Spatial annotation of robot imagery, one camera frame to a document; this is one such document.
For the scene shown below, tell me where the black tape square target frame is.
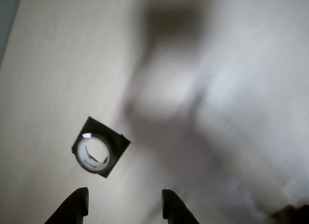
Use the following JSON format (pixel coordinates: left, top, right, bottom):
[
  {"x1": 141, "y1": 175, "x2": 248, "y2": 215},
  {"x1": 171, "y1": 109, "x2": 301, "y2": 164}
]
[{"x1": 71, "y1": 116, "x2": 131, "y2": 179}]

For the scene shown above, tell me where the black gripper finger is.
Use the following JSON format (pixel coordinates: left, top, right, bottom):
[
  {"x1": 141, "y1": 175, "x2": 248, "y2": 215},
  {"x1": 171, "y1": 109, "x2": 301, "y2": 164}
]
[
  {"x1": 44, "y1": 187, "x2": 89, "y2": 224},
  {"x1": 162, "y1": 189, "x2": 200, "y2": 224}
]

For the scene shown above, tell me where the black tape roll white core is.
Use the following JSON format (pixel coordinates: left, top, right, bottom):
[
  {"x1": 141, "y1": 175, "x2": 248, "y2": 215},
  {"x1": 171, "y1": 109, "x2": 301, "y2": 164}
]
[{"x1": 76, "y1": 131, "x2": 113, "y2": 175}]

